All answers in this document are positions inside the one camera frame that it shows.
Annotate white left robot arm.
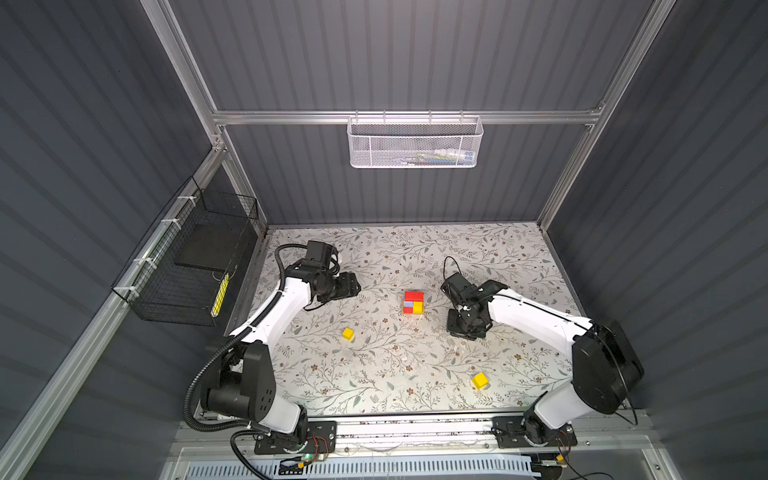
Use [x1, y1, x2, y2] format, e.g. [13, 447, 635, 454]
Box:
[185, 267, 361, 445]

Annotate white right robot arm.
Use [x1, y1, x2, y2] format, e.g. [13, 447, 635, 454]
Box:
[440, 273, 644, 447]

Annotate yellow marker pen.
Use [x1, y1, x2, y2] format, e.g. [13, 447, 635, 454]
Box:
[210, 273, 230, 318]

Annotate black flat pad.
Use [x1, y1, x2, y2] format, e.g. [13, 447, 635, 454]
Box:
[174, 224, 248, 272]

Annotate white perforated vent panel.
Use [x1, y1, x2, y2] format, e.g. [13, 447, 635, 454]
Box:
[179, 454, 535, 480]

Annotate pens in white basket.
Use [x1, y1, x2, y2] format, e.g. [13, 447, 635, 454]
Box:
[397, 148, 476, 168]

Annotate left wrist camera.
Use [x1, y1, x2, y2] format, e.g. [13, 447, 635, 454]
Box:
[304, 241, 340, 275]

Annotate aluminium mounting rail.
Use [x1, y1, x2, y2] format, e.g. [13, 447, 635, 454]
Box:
[173, 409, 655, 457]

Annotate white wire mesh basket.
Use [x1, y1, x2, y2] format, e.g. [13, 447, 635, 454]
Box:
[346, 115, 484, 169]

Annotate black wire basket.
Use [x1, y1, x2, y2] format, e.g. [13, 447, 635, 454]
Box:
[113, 180, 260, 327]

